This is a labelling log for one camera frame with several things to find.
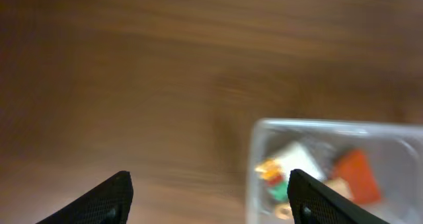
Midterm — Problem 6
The clear plastic container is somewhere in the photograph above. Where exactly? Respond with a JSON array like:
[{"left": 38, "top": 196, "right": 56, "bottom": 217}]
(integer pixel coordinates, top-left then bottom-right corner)
[{"left": 246, "top": 118, "right": 422, "bottom": 224}]

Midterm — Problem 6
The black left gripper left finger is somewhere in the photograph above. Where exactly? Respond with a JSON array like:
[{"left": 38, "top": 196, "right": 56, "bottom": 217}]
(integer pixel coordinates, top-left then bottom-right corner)
[{"left": 37, "top": 170, "right": 134, "bottom": 224}]

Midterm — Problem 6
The orange scraper wooden handle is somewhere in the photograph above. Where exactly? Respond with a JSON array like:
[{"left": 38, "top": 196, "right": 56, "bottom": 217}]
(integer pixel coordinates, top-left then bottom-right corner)
[{"left": 324, "top": 149, "right": 382, "bottom": 205}]

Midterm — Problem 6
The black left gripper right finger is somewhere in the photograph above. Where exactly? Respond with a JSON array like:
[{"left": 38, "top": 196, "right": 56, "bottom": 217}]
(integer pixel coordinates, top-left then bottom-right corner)
[{"left": 288, "top": 169, "right": 388, "bottom": 224}]

